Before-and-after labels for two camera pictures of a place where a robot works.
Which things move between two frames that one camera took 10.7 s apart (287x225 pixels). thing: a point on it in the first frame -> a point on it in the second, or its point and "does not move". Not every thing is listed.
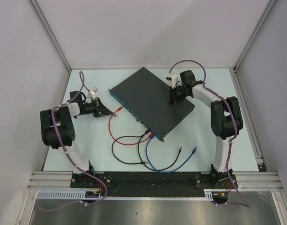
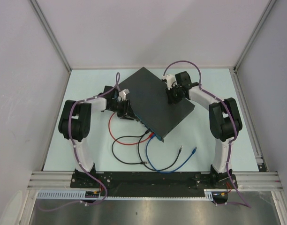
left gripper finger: x=99 y=115 -> x=127 y=118
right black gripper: x=174 y=100 does not move
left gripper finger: x=102 y=108 -> x=131 y=114
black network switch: x=146 y=97 does not move
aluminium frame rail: x=246 y=180 does not move
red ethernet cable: x=120 y=108 does not move
